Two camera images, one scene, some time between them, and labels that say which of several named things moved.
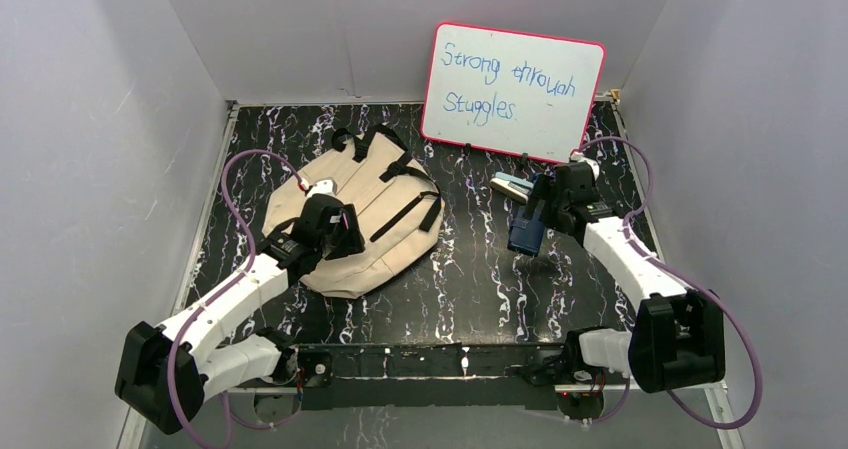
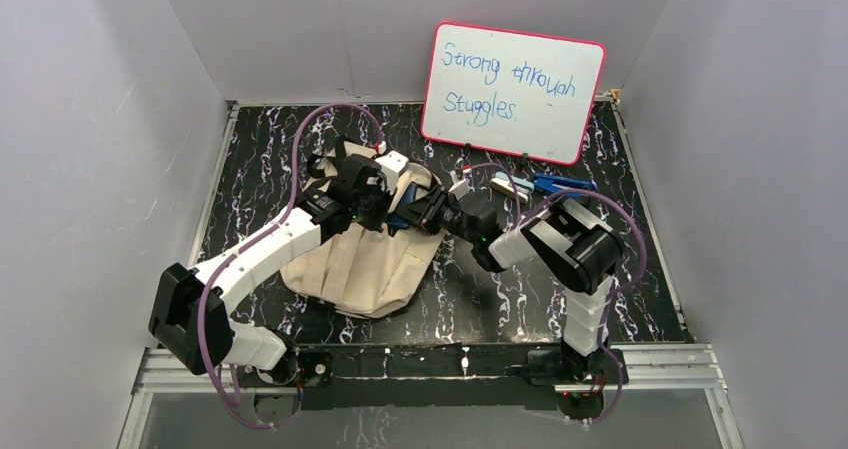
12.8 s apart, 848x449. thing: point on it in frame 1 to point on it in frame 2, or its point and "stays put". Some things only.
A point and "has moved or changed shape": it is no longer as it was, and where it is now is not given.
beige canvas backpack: x=395 y=199 has moved or changed shape
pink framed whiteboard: x=520 y=93 stays put
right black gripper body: x=544 y=189 to x=441 y=211
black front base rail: x=425 y=377 stays put
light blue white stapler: x=512 y=186 stays put
